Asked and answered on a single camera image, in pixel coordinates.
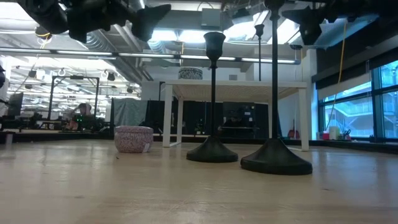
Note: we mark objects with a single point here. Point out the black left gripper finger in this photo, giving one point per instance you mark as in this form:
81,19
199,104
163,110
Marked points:
149,21

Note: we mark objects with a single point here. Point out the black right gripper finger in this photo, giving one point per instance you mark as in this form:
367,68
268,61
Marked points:
309,25

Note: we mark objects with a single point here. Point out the blue patterned candle tin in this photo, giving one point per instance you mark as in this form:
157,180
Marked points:
190,73

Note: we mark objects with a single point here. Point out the pink patterned candle tin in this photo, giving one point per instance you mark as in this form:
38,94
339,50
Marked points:
133,140

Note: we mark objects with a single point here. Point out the tallest black candlestick holder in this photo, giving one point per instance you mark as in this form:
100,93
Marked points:
275,158

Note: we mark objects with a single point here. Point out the short black candlestick holder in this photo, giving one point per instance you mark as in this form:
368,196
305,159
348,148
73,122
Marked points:
213,152

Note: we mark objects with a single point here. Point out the black ceiling dome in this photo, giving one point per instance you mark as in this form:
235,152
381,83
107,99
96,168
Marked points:
296,47

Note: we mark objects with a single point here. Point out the overhead light bar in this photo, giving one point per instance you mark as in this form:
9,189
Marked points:
146,55

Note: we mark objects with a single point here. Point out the grey ceiling box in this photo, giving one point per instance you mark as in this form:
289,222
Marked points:
211,17

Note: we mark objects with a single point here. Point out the grey cover cloth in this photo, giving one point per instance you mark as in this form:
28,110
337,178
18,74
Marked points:
130,112

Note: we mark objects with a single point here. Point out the white table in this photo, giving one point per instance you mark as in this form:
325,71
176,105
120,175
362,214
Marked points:
233,84

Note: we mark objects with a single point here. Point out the large window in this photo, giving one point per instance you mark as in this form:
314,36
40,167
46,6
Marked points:
351,115

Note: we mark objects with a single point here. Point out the person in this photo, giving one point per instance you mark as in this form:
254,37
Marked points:
79,112

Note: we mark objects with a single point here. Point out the black partition panels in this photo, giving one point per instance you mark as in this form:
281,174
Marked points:
192,118

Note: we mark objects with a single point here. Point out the red floor object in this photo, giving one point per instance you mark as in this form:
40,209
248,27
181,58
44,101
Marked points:
293,133

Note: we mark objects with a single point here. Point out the white plastic container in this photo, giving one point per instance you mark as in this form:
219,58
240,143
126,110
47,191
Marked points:
334,133

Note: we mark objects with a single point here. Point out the small red container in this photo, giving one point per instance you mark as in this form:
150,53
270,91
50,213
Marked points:
326,136

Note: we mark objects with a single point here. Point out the dark desk monitor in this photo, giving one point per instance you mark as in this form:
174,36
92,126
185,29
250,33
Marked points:
15,104

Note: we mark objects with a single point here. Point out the black background rig frame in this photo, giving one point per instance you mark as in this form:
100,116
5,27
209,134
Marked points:
74,77

